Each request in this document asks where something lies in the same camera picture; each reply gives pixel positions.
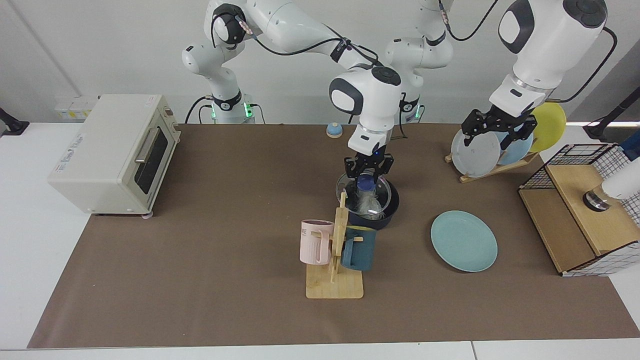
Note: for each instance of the glass lid with blue knob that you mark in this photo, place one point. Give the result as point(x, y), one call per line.
point(366, 184)

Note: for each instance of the white vermicelli bundle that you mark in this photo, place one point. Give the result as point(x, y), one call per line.
point(369, 205)

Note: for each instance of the light blue round plate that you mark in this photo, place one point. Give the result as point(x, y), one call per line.
point(517, 150)

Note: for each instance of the grey round plate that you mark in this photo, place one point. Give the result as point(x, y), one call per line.
point(475, 157)

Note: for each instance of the wooden plate rack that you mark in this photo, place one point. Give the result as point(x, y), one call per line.
point(495, 172)

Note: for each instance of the yellow round plate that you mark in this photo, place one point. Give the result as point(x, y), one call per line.
point(550, 125)

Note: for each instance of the green round plate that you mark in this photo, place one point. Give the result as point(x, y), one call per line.
point(465, 242)

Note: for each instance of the small blue round thing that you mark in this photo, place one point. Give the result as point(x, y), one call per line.
point(334, 131)

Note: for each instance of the dark teal mug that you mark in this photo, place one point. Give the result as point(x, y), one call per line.
point(360, 255)

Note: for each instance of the pink mug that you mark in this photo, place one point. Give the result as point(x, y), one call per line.
point(315, 247)

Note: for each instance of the wooden cup stand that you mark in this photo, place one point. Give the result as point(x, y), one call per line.
point(335, 287)

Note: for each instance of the white cylindrical device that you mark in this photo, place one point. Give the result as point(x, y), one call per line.
point(622, 185)

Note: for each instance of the dark blue block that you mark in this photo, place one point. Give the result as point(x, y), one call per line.
point(632, 150)

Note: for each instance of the brown table cloth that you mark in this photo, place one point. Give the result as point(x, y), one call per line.
point(200, 275)

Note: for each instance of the pale toaster oven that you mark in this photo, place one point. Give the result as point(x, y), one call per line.
point(100, 145)

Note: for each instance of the white wall socket box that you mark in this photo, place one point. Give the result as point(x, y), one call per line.
point(75, 107)

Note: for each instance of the black clamp mount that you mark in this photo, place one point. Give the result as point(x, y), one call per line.
point(15, 126)

